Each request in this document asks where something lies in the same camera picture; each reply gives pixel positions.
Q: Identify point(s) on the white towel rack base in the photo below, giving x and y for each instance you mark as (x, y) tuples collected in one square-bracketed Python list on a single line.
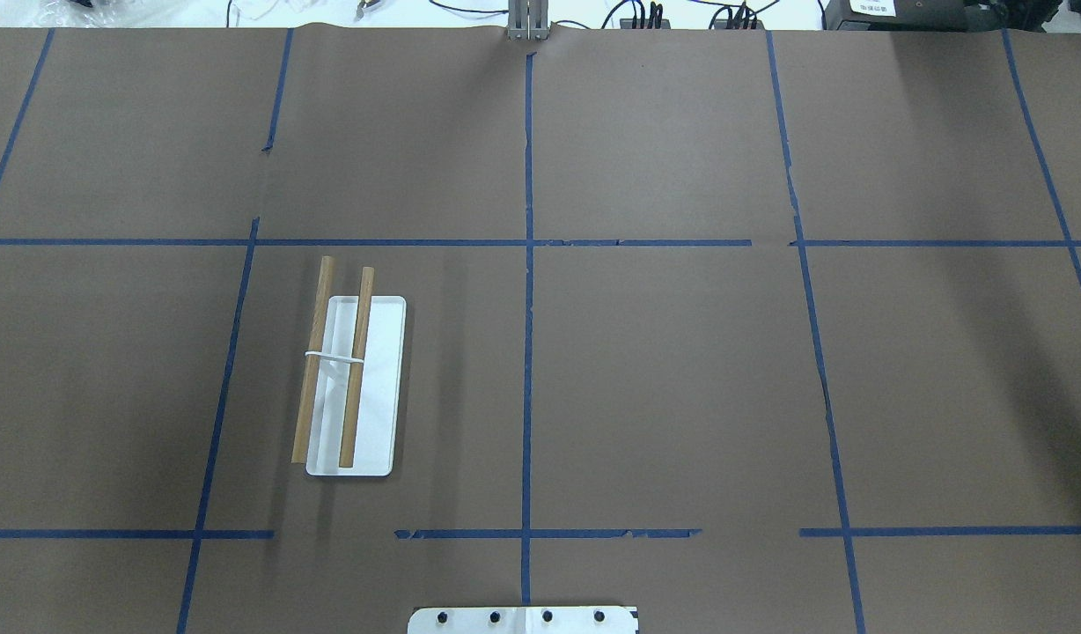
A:
[(380, 397)]

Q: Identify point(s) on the right wooden rack bar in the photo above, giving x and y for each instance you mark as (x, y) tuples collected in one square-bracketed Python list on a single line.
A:
[(356, 369)]

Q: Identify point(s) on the wooden rack bar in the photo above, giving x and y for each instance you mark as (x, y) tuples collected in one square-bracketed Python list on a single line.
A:
[(356, 369), (309, 388)]

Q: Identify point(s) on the left wooden rack bar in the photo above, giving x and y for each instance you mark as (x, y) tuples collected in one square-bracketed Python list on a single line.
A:
[(309, 388)]

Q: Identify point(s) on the black power strip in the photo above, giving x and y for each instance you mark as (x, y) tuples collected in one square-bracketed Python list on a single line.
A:
[(645, 16)]

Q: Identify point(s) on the black box with label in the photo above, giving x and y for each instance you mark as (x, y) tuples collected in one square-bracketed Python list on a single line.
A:
[(934, 16)]

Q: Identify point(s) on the grey aluminium frame post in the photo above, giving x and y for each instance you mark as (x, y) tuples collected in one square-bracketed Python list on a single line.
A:
[(528, 20)]

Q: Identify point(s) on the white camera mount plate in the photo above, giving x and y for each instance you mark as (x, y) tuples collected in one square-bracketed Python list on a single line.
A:
[(525, 619)]

